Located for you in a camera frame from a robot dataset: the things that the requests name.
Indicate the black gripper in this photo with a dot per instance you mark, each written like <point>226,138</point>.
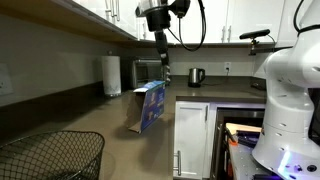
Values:
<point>158,19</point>

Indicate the blue cardboard food box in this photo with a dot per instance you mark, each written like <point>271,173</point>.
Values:
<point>146,106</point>

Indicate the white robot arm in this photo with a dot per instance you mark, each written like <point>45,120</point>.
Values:
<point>284,146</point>

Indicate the silver toaster oven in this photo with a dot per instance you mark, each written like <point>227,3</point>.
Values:
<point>145,70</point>

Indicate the stainless electric kettle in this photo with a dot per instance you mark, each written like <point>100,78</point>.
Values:
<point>196,76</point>

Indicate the white paper towel roll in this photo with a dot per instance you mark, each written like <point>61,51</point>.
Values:
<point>111,74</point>

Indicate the white upper cabinets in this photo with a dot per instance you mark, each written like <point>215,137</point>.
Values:
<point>206,21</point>

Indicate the white lower cabinet door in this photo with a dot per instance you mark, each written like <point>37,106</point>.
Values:
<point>189,139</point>

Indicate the wooden board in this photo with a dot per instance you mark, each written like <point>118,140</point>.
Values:
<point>233,128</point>

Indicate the white wall outlet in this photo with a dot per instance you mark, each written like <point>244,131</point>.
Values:
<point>227,66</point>

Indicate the black camera on stand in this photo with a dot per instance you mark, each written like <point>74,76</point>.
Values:
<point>252,36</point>

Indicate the black wire mesh basket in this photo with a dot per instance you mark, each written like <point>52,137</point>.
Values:
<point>57,155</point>

